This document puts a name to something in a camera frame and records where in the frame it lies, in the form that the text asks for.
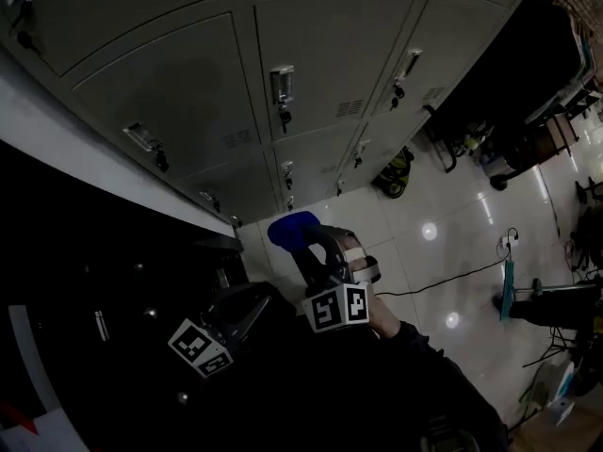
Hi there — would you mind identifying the dark canister vacuum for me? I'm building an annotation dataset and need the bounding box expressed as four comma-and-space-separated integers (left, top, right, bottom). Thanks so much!
484, 155, 538, 192

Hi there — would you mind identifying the yellow and black vacuum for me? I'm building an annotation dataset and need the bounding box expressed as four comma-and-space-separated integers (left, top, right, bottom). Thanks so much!
370, 146, 416, 200

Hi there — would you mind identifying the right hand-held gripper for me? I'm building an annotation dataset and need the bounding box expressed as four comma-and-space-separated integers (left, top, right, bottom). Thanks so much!
288, 225, 382, 334

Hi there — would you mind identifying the person's body in dark clothes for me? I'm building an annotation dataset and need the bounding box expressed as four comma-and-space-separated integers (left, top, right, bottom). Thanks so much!
225, 280, 513, 452

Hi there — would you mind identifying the brown wooden desk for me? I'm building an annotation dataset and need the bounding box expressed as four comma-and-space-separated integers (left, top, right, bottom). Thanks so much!
525, 89, 603, 159

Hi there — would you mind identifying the grey metal locker cabinet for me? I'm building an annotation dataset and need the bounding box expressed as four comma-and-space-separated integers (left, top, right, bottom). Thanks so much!
0, 0, 546, 230

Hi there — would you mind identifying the black floor cable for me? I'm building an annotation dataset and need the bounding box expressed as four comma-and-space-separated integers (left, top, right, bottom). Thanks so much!
376, 256, 509, 297

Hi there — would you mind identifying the black work table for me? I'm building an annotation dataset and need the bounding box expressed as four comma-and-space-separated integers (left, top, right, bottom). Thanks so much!
431, 0, 590, 159

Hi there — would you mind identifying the green flat mop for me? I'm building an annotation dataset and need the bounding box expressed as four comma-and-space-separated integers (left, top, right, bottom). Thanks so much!
498, 257, 603, 323

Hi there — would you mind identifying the person's right hand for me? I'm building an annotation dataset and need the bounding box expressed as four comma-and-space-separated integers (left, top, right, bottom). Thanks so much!
337, 232, 369, 273

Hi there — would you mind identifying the grey metal locker door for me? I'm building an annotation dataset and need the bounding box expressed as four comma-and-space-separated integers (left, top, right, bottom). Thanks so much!
71, 12, 263, 181

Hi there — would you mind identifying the blue cleaning cloth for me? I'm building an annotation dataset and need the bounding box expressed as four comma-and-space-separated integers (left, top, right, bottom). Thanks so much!
267, 210, 324, 253

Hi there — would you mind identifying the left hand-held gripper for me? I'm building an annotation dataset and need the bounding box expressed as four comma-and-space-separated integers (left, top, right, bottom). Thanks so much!
167, 282, 275, 379

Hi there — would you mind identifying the black framed glass entrance door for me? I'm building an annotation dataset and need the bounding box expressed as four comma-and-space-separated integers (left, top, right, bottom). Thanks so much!
0, 138, 246, 452

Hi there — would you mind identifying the white paper notice red tape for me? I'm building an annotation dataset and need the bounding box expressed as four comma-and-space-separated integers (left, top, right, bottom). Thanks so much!
0, 402, 90, 452

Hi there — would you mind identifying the person's right forearm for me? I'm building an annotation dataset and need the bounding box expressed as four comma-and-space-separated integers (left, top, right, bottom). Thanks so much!
366, 293, 513, 452

